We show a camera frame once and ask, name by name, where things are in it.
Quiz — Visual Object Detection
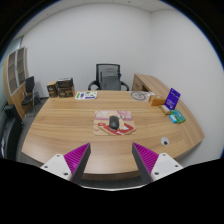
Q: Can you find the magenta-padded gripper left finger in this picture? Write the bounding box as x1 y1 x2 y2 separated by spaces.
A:
39 142 92 185

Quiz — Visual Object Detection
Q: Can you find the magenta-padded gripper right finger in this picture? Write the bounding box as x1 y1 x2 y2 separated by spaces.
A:
131 142 184 185

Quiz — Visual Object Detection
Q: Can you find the black computer mouse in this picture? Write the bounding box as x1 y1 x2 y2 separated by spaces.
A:
108 115 121 131

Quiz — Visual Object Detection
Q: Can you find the cartoon print mouse pad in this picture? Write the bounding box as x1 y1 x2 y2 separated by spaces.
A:
92 110 137 137

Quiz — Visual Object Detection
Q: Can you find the blue packet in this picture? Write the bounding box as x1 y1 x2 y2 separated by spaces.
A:
168 113 179 124

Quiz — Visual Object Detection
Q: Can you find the green packet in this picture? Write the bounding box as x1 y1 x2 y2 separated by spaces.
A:
171 109 187 124

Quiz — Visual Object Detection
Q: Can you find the small orange box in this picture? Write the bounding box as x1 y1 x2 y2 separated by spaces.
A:
148 95 167 107

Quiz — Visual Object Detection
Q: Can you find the round grey white disc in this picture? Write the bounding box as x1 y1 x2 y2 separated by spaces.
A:
130 91 148 102

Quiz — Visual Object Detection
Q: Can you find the white printed leaflet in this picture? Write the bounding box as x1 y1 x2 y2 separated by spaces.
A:
74 90 99 101

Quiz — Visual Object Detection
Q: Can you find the purple card package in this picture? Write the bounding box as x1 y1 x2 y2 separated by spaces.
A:
164 87 182 111

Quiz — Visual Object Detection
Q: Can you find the black leather sofa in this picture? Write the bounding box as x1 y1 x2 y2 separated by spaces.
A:
0 103 24 161

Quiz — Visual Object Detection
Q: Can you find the tall brown carton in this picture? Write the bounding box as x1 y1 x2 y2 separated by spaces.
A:
46 80 60 98

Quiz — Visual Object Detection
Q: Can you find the wooden side desk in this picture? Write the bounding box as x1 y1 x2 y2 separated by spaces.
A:
131 73 168 98

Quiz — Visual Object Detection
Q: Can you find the black open box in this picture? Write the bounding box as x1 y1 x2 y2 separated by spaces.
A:
56 77 75 90

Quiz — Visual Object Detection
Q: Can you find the black mesh office chair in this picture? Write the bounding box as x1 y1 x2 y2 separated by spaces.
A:
87 63 130 92

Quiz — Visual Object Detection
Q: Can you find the small black chair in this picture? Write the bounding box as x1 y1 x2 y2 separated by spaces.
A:
20 75 42 116

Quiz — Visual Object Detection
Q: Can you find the wooden shelf unit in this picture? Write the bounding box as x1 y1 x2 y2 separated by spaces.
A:
3 46 29 119

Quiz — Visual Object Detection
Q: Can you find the white round cable grommet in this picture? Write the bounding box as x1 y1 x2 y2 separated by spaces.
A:
160 136 170 147

